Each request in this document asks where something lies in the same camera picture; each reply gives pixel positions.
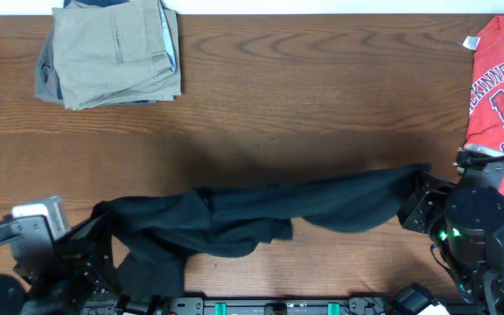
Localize black t-shirt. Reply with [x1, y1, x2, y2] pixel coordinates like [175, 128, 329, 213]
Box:
[91, 164, 431, 298]

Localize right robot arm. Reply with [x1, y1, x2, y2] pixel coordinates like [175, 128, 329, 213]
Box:
[398, 171, 504, 314]

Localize folded grey garment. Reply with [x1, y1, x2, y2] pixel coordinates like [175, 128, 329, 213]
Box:
[34, 0, 128, 104]

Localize folded khaki trousers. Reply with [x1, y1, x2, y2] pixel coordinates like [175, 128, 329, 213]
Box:
[52, 0, 182, 110]

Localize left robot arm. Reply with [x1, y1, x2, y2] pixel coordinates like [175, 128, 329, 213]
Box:
[0, 215, 122, 314]

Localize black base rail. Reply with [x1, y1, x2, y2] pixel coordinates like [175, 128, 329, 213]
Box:
[80, 296, 494, 315]

